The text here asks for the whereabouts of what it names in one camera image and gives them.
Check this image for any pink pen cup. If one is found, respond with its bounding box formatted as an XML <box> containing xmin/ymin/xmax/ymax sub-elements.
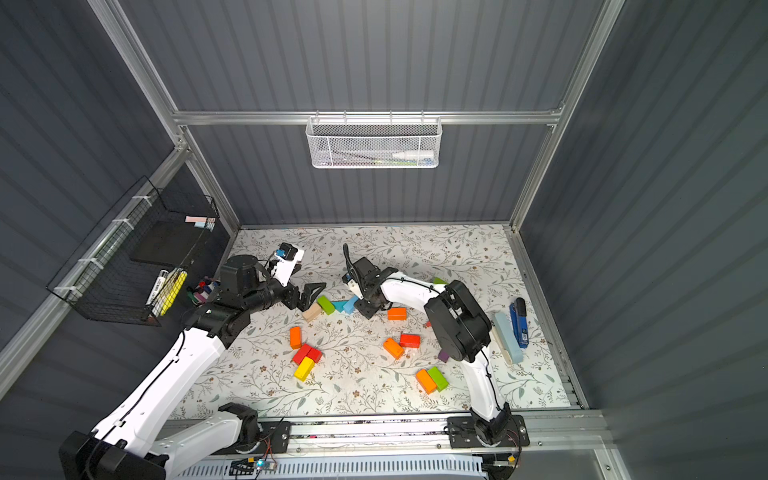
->
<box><xmin>186</xmin><ymin>277</ymin><xmax>219</xmax><ymax>306</ymax></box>

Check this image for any black wire mesh basket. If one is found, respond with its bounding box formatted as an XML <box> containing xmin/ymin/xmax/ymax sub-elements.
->
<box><xmin>47</xmin><ymin>183</ymin><xmax>227</xmax><ymax>327</ymax></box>

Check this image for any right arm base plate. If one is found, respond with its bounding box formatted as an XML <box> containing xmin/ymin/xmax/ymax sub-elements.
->
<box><xmin>443</xmin><ymin>414</ymin><xmax>530</xmax><ymax>449</ymax></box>

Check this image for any blue stapler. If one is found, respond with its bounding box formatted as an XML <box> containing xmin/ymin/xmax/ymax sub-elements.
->
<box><xmin>510</xmin><ymin>297</ymin><xmax>529</xmax><ymax>349</ymax></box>

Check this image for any red long block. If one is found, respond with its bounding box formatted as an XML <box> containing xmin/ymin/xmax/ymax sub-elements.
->
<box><xmin>292</xmin><ymin>344</ymin><xmax>313</xmax><ymax>365</ymax></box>

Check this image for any red small block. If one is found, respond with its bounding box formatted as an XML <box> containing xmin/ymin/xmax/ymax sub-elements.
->
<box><xmin>307</xmin><ymin>347</ymin><xmax>322</xmax><ymax>364</ymax></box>

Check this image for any orange block centre low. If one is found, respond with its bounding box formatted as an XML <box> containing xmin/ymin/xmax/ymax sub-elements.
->
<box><xmin>383</xmin><ymin>338</ymin><xmax>405</xmax><ymax>360</ymax></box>

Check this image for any yellow highlighter pack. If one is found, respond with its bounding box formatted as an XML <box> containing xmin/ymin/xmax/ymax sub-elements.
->
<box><xmin>152</xmin><ymin>268</ymin><xmax>188</xmax><ymax>318</ymax></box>

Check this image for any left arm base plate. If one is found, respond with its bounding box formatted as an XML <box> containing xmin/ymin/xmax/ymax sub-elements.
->
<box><xmin>214</xmin><ymin>420</ymin><xmax>292</xmax><ymax>456</ymax></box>

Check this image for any yellow block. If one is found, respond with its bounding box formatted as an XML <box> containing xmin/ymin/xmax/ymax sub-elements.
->
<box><xmin>294</xmin><ymin>357</ymin><xmax>315</xmax><ymax>382</ymax></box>

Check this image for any white wire mesh basket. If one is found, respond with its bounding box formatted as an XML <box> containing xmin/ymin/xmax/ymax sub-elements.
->
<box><xmin>305</xmin><ymin>117</ymin><xmax>443</xmax><ymax>170</ymax></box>

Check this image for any black notebook in basket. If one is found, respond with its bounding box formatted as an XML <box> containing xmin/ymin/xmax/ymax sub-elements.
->
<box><xmin>129</xmin><ymin>221</ymin><xmax>212</xmax><ymax>267</ymax></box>

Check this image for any small circuit board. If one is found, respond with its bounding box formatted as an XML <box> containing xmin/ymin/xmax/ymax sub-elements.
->
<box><xmin>227</xmin><ymin>457</ymin><xmax>277</xmax><ymax>479</ymax></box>

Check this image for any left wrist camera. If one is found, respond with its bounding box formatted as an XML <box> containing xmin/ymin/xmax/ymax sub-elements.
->
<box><xmin>268</xmin><ymin>242</ymin><xmax>305</xmax><ymax>287</ymax></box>

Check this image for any light blue block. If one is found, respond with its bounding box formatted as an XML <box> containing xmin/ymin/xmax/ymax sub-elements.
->
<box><xmin>343</xmin><ymin>296</ymin><xmax>359</xmax><ymax>315</ymax></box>

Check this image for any beige wooden block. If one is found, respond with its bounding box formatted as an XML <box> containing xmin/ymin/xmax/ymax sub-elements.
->
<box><xmin>302</xmin><ymin>303</ymin><xmax>324</xmax><ymax>322</ymax></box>

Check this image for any green block bottom pair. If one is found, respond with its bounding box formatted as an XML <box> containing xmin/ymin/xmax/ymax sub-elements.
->
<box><xmin>427</xmin><ymin>367</ymin><xmax>449</xmax><ymax>391</ymax></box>

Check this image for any orange block bottom pair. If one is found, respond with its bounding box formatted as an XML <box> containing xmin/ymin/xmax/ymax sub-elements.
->
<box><xmin>415</xmin><ymin>369</ymin><xmax>437</xmax><ymax>394</ymax></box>

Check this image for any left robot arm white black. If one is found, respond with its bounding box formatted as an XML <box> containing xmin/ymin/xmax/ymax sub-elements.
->
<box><xmin>59</xmin><ymin>243</ymin><xmax>325</xmax><ymax>479</ymax></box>

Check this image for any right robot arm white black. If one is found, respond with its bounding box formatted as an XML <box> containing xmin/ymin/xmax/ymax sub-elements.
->
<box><xmin>342</xmin><ymin>257</ymin><xmax>512</xmax><ymax>446</ymax></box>

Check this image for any red block centre low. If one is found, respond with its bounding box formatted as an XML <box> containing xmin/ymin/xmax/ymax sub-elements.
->
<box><xmin>399</xmin><ymin>334</ymin><xmax>421</xmax><ymax>349</ymax></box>

